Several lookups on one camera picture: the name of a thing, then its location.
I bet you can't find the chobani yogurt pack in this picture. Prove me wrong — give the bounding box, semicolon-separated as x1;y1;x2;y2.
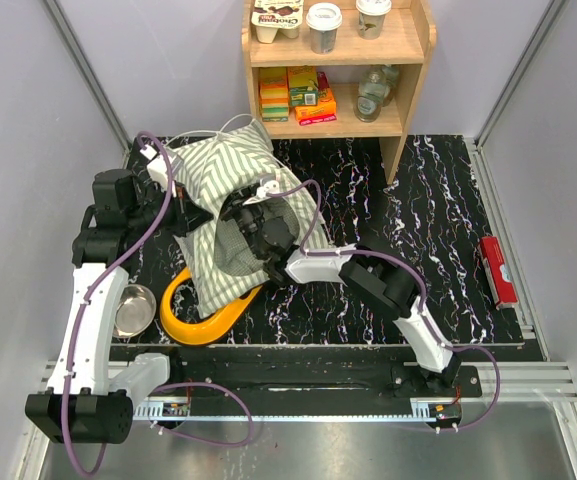
251;0;304;44

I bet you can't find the paper coffee cup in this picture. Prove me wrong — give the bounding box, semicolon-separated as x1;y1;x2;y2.
306;2;343;54
356;0;392;40

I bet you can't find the red pink packet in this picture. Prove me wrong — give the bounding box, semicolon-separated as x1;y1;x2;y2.
317;71;329;101

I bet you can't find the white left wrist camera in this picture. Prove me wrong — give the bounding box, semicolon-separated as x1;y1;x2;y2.
139;145;181;191

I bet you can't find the aluminium frame post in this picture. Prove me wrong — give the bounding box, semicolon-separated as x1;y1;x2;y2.
472;0;569;146
40;0;132;150

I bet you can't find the white cable duct rail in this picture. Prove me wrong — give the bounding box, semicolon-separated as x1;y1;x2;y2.
133;392;461;424

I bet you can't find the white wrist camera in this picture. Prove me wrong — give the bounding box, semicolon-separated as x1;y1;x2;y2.
243;175;280;205
139;145;181;191

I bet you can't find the yellow double bowl holder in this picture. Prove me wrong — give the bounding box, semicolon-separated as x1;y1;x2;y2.
159;267;262;346

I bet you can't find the clear glass jar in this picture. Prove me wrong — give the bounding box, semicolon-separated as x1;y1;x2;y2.
354;66;387;122
382;64;400;107

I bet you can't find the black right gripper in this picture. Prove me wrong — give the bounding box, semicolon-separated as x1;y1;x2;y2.
213;179;265;260

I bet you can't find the paper coffee cup right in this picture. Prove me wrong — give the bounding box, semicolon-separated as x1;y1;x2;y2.
356;0;392;40

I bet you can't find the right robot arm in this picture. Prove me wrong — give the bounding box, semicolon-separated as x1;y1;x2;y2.
219;188;461;396

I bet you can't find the aluminium frame post left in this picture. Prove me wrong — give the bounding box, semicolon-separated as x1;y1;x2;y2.
40;0;132;150

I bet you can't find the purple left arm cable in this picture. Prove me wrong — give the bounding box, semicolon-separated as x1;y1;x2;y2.
60;130;255;476

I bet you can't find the red snack box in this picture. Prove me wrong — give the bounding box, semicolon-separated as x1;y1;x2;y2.
478;236;518;310

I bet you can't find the orange snack box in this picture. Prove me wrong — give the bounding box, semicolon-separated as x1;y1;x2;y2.
295;87;337;126

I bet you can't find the clear glass jar back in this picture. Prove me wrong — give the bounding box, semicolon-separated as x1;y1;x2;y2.
382;64;400;107

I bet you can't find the paper coffee cup left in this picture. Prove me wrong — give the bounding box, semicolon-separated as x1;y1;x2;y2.
306;2;343;54

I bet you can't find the wooden shelf unit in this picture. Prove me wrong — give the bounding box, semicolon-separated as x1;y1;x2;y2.
241;0;437;183

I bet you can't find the green checked pet cushion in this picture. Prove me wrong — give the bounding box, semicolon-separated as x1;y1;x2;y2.
214;220;263;277

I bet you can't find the green striped pet tent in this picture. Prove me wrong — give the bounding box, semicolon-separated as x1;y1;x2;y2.
172;119;302;318

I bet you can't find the clear glass jar front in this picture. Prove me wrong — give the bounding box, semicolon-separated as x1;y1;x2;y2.
354;66;387;122

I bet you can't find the aluminium frame post right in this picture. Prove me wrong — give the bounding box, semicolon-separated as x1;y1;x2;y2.
472;0;569;146

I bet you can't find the yellow green sponge stack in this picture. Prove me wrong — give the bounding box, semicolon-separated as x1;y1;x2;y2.
258;67;290;122

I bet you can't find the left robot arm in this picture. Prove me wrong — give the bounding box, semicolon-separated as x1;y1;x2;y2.
25;169;214;444

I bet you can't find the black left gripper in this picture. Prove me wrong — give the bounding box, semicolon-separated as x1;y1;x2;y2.
128;178;215;237

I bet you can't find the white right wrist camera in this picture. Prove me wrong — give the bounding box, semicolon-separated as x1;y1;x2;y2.
243;175;280;205

